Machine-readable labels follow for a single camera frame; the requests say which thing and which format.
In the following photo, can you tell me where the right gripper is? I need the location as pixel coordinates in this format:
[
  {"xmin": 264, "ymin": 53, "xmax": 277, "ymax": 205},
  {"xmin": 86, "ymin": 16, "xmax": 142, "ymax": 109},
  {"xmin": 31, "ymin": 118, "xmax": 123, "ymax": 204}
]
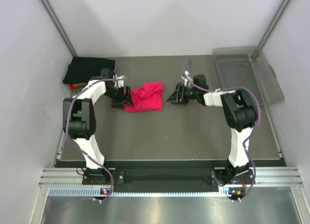
[{"xmin": 166, "ymin": 83, "xmax": 199, "ymax": 105}]

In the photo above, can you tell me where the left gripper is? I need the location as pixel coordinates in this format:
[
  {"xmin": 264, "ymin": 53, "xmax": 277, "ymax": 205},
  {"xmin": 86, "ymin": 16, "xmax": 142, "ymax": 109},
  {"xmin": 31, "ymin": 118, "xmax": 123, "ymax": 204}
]
[{"xmin": 103, "ymin": 85, "xmax": 134, "ymax": 110}]

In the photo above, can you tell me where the pink t shirt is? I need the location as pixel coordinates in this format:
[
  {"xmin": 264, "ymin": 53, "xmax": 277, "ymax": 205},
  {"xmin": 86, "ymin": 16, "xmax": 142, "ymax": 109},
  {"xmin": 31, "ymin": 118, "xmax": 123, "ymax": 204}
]
[{"xmin": 124, "ymin": 82, "xmax": 164, "ymax": 113}]

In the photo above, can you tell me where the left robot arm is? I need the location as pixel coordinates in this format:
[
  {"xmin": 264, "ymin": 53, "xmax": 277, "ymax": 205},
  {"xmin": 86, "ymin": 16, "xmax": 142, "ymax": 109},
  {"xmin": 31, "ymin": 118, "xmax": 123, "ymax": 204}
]
[{"xmin": 62, "ymin": 68, "xmax": 134, "ymax": 185}]

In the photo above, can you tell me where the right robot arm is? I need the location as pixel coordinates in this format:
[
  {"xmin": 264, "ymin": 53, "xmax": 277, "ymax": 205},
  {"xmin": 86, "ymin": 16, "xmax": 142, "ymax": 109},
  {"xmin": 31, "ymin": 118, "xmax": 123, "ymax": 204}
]
[{"xmin": 167, "ymin": 72, "xmax": 258, "ymax": 186}]

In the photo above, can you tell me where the folded green t shirt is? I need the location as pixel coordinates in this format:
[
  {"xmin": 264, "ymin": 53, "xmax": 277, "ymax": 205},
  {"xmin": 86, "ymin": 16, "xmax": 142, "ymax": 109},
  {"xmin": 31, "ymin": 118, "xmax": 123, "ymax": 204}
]
[{"xmin": 72, "ymin": 87, "xmax": 85, "ymax": 93}]

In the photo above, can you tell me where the folded red t shirt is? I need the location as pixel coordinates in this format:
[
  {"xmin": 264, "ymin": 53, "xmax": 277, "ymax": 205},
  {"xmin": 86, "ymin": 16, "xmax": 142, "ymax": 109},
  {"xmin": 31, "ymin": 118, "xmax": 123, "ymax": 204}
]
[{"xmin": 70, "ymin": 83, "xmax": 86, "ymax": 91}]

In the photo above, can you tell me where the folded black t shirt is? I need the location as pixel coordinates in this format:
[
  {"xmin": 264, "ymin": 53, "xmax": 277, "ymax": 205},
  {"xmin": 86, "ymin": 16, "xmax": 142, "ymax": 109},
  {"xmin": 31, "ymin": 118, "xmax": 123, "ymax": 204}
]
[{"xmin": 62, "ymin": 57, "xmax": 115, "ymax": 84}]

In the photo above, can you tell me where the clear plastic bin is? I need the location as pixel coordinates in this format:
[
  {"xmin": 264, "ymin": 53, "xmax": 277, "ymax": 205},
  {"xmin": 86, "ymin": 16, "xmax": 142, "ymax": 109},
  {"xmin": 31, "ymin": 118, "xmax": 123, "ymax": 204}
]
[{"xmin": 213, "ymin": 46, "xmax": 284, "ymax": 106}]

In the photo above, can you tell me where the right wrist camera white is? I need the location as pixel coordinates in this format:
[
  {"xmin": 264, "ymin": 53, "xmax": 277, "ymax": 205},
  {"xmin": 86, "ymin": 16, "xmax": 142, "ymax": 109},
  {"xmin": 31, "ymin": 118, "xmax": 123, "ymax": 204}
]
[{"xmin": 181, "ymin": 70, "xmax": 193, "ymax": 88}]

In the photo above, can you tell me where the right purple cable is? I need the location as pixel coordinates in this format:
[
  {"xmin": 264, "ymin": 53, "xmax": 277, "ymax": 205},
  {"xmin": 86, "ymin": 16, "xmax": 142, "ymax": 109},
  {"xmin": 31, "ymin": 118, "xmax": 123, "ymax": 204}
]
[{"xmin": 183, "ymin": 59, "xmax": 264, "ymax": 202}]

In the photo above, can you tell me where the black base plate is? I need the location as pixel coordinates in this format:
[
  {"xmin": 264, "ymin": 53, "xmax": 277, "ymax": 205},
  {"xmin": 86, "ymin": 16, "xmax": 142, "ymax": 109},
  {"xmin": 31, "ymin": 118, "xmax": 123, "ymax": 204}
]
[{"xmin": 82, "ymin": 160, "xmax": 253, "ymax": 193}]

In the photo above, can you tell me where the grey cable duct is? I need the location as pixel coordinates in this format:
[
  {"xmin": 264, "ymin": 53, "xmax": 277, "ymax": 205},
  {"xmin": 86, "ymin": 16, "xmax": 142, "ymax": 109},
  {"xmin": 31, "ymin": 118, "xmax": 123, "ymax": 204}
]
[{"xmin": 48, "ymin": 187, "xmax": 244, "ymax": 198}]

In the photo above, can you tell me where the right corner frame post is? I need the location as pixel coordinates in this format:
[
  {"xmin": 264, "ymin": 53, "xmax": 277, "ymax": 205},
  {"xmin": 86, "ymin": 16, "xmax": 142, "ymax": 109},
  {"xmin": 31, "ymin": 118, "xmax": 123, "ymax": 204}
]
[{"xmin": 251, "ymin": 0, "xmax": 292, "ymax": 61}]

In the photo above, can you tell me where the corner frame post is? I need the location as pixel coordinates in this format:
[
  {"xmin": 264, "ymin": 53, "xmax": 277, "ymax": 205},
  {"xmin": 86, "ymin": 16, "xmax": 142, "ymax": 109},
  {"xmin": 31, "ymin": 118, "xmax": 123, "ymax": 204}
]
[
  {"xmin": 251, "ymin": 0, "xmax": 292, "ymax": 61},
  {"xmin": 39, "ymin": 0, "xmax": 78, "ymax": 57}
]

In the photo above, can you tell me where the aluminium frame rail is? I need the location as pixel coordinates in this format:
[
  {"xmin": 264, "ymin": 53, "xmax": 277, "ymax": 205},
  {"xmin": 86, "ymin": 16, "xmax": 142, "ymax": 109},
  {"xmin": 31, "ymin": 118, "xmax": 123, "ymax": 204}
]
[{"xmin": 39, "ymin": 167, "xmax": 302, "ymax": 186}]

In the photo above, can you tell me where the left corner frame post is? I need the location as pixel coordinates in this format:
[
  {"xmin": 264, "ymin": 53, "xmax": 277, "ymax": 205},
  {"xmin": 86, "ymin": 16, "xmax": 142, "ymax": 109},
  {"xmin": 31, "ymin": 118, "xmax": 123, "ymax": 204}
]
[{"xmin": 39, "ymin": 0, "xmax": 78, "ymax": 57}]

